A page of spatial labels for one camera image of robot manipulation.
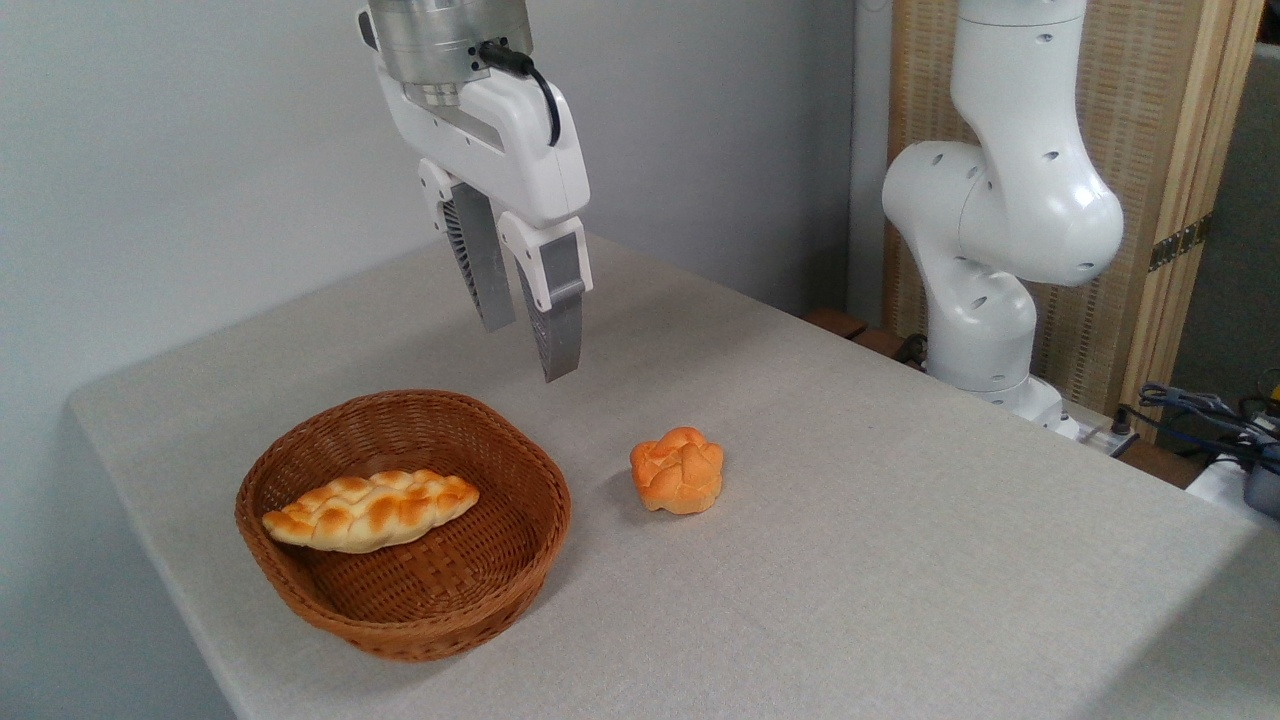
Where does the grey-blue box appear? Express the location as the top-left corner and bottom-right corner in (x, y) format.
(1242, 464), (1280, 522)

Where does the round orange bread roll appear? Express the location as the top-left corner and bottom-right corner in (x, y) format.
(629, 426), (725, 516)

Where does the brown woven wicker basket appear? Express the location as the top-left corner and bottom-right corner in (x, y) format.
(235, 389), (573, 664)

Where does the long braided bread loaf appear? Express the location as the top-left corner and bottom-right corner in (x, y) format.
(261, 468), (481, 555)

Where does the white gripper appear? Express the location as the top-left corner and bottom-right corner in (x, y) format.
(374, 40), (595, 385)

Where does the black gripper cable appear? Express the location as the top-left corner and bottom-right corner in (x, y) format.
(477, 40), (564, 149)

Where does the tangled dark cable bundle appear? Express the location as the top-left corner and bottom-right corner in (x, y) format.
(1118, 380), (1280, 473)

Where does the brown wooden block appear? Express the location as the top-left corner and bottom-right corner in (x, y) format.
(850, 327), (913, 363)
(802, 306), (870, 342)

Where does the brass screen hinge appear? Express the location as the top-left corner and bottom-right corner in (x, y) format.
(1147, 213), (1214, 274)

